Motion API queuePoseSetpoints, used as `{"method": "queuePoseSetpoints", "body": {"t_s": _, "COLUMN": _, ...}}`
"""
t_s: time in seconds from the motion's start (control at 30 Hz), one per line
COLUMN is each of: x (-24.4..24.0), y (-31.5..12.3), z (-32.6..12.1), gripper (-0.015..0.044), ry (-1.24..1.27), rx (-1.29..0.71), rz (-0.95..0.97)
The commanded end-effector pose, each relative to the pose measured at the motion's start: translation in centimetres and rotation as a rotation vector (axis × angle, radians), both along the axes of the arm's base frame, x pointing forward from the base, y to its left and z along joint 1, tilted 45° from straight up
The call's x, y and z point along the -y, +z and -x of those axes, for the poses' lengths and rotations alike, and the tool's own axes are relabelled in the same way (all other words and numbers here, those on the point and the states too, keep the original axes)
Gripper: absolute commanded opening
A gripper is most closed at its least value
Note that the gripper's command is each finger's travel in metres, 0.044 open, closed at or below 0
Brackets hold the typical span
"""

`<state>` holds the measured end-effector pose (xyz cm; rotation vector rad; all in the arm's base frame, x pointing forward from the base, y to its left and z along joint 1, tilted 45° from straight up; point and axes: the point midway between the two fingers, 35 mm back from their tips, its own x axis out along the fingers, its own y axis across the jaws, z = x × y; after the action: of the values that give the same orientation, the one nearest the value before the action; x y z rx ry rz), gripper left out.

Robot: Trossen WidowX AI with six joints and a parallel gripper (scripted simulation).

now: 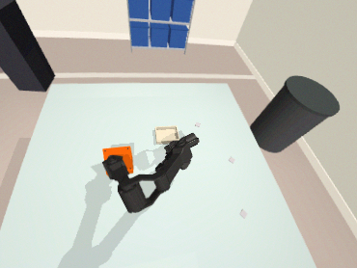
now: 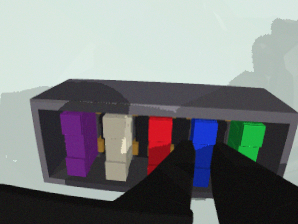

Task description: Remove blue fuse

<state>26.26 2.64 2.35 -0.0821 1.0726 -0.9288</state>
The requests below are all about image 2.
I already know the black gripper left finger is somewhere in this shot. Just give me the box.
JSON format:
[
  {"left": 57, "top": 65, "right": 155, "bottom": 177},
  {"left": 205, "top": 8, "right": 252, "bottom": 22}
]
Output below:
[{"left": 0, "top": 140, "right": 196, "bottom": 224}]

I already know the blue fuse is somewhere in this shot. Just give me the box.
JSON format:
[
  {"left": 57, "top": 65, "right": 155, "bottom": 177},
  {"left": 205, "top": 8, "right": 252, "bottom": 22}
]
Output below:
[{"left": 189, "top": 117, "right": 218, "bottom": 188}]

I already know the red fuse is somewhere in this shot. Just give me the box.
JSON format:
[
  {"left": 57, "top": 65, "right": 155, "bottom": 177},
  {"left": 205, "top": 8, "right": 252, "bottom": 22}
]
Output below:
[{"left": 148, "top": 116, "right": 173, "bottom": 175}]

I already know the green block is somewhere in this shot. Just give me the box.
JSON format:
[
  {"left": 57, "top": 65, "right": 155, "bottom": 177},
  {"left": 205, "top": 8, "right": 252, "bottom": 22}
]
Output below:
[{"left": 227, "top": 120, "right": 266, "bottom": 161}]

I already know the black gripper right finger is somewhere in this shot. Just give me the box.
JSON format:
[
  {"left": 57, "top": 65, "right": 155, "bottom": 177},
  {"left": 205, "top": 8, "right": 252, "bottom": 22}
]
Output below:
[{"left": 210, "top": 143, "right": 298, "bottom": 224}]

